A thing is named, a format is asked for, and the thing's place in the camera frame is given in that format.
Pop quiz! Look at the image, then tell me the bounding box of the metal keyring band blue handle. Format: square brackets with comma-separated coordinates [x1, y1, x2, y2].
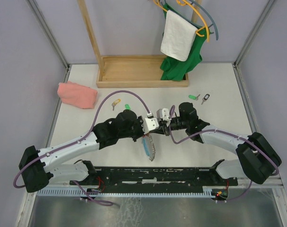
[142, 134, 156, 162]

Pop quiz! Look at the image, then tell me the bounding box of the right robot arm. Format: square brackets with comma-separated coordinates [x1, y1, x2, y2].
[156, 102, 282, 185]

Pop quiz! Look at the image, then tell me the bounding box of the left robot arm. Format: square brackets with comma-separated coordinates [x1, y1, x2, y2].
[18, 110, 159, 193]

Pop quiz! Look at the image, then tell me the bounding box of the green tag key left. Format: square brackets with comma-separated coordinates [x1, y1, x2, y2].
[125, 104, 131, 110]

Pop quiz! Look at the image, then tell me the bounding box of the green tag key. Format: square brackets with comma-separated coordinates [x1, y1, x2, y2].
[125, 104, 131, 110]
[188, 94, 200, 100]

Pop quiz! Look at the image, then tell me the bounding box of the yellow tag key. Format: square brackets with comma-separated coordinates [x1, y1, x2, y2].
[111, 99, 121, 111]

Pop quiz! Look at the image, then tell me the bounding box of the green tag key right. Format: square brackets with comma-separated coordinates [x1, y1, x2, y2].
[188, 94, 200, 100]

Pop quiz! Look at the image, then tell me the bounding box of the black tag key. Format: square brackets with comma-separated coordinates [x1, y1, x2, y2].
[201, 94, 210, 104]

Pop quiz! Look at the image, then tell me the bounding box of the green shirt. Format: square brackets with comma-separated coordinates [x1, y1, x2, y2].
[160, 3, 208, 81]

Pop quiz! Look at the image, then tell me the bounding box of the pink folded cloth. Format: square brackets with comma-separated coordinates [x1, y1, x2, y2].
[57, 81, 98, 109]

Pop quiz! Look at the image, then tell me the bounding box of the white towel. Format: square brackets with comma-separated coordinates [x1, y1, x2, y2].
[161, 10, 197, 61]

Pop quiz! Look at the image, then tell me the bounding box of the grey-blue hanger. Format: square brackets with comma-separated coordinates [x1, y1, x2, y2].
[153, 0, 219, 42]

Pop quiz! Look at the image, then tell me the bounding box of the yellow hanger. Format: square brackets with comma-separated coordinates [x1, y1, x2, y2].
[152, 0, 210, 43]

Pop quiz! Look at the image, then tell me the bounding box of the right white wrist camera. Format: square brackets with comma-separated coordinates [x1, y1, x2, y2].
[156, 107, 175, 122]

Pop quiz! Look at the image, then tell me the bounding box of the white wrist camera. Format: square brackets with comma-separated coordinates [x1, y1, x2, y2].
[143, 113, 159, 134]
[156, 107, 175, 122]

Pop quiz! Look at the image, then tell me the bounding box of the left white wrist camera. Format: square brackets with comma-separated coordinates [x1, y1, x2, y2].
[143, 113, 159, 134]

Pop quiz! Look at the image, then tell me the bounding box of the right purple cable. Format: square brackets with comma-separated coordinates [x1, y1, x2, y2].
[167, 105, 280, 203]

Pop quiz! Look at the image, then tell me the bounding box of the purple cable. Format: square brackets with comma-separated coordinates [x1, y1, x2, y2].
[13, 89, 153, 207]
[167, 105, 280, 203]

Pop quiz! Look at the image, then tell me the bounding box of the wooden rack frame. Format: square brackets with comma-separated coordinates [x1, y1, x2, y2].
[78, 0, 189, 88]

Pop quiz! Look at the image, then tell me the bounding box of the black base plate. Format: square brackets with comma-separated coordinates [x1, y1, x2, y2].
[79, 166, 238, 192]

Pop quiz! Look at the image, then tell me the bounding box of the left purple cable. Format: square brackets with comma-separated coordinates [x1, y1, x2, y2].
[13, 89, 153, 207]

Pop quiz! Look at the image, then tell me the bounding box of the white cable duct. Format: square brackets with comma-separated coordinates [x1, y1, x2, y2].
[36, 187, 215, 199]

